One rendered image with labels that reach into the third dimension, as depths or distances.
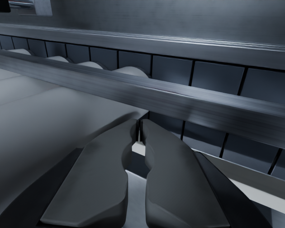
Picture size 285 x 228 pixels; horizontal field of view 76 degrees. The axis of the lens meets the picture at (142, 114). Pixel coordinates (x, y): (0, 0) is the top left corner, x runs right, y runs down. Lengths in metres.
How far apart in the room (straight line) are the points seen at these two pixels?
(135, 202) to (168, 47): 0.22
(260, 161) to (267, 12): 0.12
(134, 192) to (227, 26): 0.23
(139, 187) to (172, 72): 0.16
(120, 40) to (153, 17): 0.05
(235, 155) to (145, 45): 0.13
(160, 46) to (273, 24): 0.10
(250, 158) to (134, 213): 0.20
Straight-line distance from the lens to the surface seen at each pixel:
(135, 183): 0.26
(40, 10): 0.25
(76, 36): 0.23
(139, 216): 0.31
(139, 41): 0.18
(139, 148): 0.17
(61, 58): 0.24
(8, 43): 0.36
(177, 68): 0.16
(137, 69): 0.17
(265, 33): 0.20
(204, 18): 0.21
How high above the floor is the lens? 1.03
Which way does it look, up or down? 51 degrees down
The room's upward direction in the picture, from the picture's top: 127 degrees counter-clockwise
